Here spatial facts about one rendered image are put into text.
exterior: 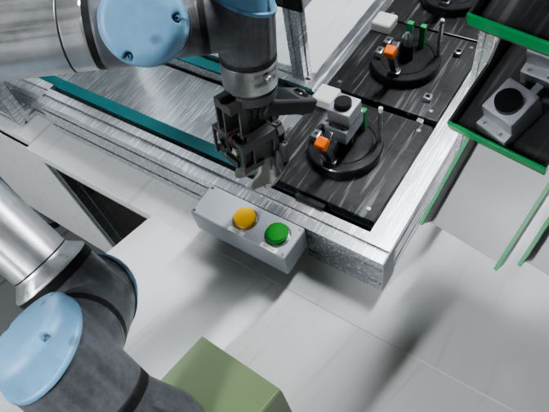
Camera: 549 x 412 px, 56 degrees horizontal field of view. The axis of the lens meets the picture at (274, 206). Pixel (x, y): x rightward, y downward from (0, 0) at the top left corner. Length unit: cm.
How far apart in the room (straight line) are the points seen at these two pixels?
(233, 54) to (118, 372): 39
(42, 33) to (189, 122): 70
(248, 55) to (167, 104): 62
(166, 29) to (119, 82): 88
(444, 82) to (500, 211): 36
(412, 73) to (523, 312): 49
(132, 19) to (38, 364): 35
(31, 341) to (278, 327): 46
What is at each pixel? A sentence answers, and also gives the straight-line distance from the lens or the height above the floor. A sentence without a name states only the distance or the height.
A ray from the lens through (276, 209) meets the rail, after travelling 93.
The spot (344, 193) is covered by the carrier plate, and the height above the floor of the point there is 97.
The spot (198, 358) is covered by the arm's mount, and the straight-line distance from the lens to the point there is 81.
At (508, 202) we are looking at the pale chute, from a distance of 84.
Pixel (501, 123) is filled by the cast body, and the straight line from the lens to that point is 67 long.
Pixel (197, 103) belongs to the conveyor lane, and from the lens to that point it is 122.
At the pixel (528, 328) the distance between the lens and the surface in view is 96.
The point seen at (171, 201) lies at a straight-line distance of 112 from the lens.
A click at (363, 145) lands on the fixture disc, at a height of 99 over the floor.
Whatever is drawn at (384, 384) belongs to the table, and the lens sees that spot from 89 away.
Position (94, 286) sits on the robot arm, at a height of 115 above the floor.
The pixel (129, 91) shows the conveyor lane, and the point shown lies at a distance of 132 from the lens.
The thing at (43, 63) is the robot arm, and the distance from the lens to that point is 53.
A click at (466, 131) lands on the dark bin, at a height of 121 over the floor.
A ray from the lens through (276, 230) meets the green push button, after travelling 89.
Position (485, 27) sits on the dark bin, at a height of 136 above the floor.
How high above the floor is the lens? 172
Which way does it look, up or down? 54 degrees down
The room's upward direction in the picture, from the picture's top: 15 degrees counter-clockwise
